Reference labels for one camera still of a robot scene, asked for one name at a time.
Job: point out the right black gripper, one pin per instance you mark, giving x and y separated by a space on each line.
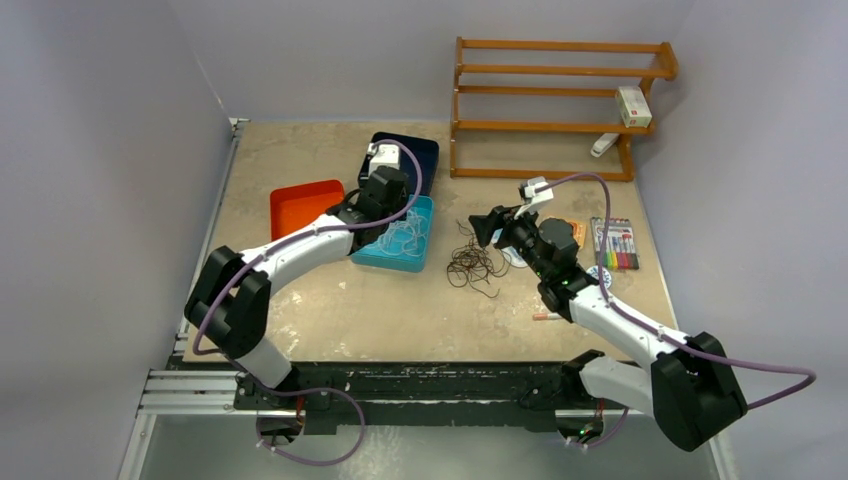
499 218

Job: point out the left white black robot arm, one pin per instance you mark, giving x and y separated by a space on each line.
229 303

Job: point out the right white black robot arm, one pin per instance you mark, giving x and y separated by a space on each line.
681 381

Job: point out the blue blister pack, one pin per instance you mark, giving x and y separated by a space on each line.
509 253

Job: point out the light blue plastic tray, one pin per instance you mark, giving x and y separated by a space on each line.
404 245

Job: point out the orange card pack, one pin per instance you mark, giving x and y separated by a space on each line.
578 232

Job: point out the dark blue plastic tray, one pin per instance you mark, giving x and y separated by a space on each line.
426 152

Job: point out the white orange marker pen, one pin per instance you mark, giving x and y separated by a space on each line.
546 317

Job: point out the coloured marker set pack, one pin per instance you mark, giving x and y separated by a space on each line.
620 252

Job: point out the white stapler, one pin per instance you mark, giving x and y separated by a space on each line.
603 144

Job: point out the white cardboard box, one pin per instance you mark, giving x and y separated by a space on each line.
633 107

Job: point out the orange plastic tray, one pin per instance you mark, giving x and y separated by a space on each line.
294 207

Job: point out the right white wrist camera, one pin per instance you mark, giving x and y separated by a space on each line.
535 193

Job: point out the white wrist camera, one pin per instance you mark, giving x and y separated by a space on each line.
535 193
382 155

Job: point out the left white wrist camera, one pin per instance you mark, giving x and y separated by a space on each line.
382 155

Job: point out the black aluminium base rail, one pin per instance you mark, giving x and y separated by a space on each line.
319 397

